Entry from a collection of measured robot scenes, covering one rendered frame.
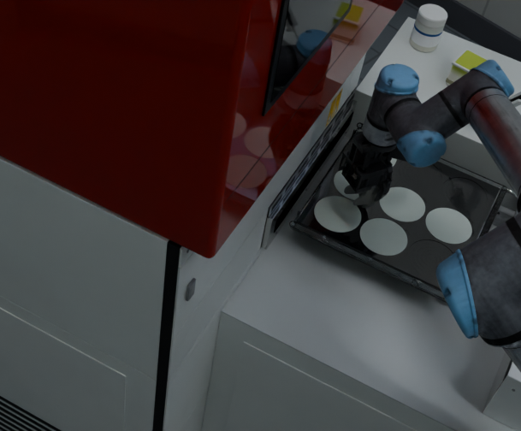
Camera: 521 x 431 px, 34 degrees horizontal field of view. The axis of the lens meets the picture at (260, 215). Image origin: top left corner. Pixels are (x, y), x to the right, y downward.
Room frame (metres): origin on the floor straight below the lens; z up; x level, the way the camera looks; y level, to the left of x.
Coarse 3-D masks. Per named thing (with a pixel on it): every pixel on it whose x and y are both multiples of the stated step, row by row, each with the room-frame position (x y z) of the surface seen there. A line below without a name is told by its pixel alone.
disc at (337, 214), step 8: (320, 200) 1.27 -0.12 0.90; (328, 200) 1.27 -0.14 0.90; (336, 200) 1.27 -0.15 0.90; (344, 200) 1.28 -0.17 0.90; (320, 208) 1.24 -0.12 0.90; (328, 208) 1.25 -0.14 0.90; (336, 208) 1.25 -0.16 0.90; (344, 208) 1.26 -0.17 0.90; (352, 208) 1.26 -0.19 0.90; (320, 216) 1.22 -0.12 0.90; (328, 216) 1.22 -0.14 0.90; (336, 216) 1.23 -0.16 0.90; (344, 216) 1.23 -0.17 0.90; (352, 216) 1.24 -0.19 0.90; (360, 216) 1.24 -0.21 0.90; (328, 224) 1.20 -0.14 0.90; (336, 224) 1.21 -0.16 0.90; (344, 224) 1.21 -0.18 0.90; (352, 224) 1.22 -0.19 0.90; (344, 232) 1.19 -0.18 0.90
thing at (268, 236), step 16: (352, 112) 1.56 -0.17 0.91; (336, 128) 1.45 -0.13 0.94; (336, 144) 1.48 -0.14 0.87; (320, 160) 1.42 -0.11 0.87; (304, 176) 1.29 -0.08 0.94; (288, 192) 1.23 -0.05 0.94; (304, 192) 1.32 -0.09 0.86; (288, 208) 1.25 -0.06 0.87; (272, 224) 1.15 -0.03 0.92; (272, 240) 1.17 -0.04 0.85
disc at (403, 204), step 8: (392, 192) 1.33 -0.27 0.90; (400, 192) 1.34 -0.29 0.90; (408, 192) 1.34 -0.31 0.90; (384, 200) 1.30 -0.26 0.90; (392, 200) 1.31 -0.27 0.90; (400, 200) 1.31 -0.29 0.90; (408, 200) 1.32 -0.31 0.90; (416, 200) 1.32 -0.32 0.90; (384, 208) 1.28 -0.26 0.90; (392, 208) 1.29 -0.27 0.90; (400, 208) 1.29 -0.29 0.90; (408, 208) 1.29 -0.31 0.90; (416, 208) 1.30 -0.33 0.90; (424, 208) 1.30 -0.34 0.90; (392, 216) 1.26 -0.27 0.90; (400, 216) 1.27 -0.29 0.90; (408, 216) 1.27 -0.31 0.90; (416, 216) 1.27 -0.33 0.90
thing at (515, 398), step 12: (516, 372) 0.89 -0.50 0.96; (504, 384) 0.88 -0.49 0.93; (516, 384) 0.87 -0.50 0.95; (504, 396) 0.87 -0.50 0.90; (516, 396) 0.87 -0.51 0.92; (492, 408) 0.88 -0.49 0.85; (504, 408) 0.87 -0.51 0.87; (516, 408) 0.86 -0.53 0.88; (504, 420) 0.87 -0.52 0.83; (516, 420) 0.86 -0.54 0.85
